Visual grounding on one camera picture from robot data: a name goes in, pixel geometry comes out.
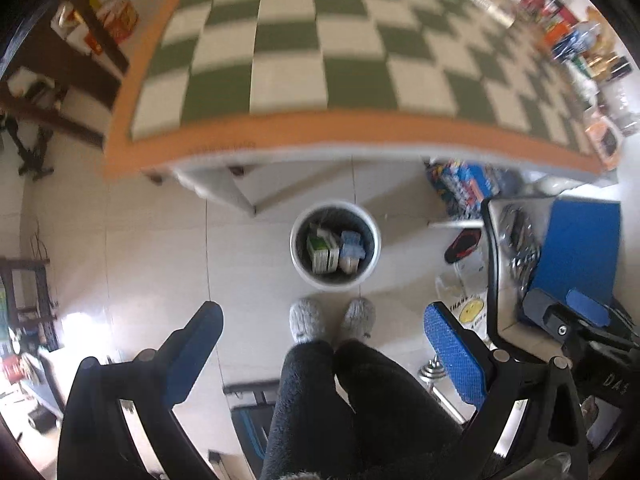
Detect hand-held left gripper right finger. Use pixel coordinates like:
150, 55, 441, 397
423, 301, 590, 480

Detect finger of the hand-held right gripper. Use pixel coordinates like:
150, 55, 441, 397
522, 287, 628, 357
566, 288, 611, 328

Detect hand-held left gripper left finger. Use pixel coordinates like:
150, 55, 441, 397
56, 301, 225, 480

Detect white bin with black liner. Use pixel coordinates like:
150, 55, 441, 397
289, 203, 382, 292

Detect white green medicine box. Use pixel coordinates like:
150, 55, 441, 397
306, 227, 342, 275

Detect chrome dumbbell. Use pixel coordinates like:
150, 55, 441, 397
417, 354, 467, 425

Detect white plastic bag yellow print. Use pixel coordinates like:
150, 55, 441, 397
434, 260, 490, 342

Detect black framed stool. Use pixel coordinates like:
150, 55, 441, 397
481, 198, 623, 356

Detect blue folder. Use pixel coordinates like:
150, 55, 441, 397
529, 198, 622, 307

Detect metal weight plates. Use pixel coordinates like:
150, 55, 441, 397
501, 204, 545, 292

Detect black blue exercise machine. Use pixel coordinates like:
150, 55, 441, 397
222, 381, 283, 463

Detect red black sandal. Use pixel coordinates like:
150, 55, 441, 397
443, 228, 484, 265

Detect grey fuzzy slipper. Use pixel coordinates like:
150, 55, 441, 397
340, 297, 377, 343
288, 297, 327, 345

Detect person's legs in dark pants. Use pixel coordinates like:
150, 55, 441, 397
260, 340, 473, 480

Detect blue printed carton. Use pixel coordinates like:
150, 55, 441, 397
424, 159, 502, 218

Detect orange flat packet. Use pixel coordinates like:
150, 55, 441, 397
585, 115, 625, 171

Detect black metal rack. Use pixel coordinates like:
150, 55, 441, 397
0, 256, 62, 353

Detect white crumpled tissue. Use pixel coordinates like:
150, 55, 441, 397
574, 74, 603, 103

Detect black rectangular box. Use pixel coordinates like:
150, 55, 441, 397
607, 57, 633, 81

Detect gold foil package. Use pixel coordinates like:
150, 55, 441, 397
589, 52, 612, 80

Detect black exercise equipment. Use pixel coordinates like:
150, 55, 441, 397
0, 110, 57, 182

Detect blue snack bag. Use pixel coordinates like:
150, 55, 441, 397
552, 30, 593, 62

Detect orange small wrapper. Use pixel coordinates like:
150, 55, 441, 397
545, 26, 572, 50

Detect clear bottle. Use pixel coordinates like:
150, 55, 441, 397
462, 0, 517, 30

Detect dark wooden chair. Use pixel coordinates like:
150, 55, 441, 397
0, 0, 132, 150

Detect green white checkered tablecloth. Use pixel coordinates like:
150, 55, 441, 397
103, 0, 620, 182

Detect red cardboard box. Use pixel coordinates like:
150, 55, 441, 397
96, 0, 141, 45

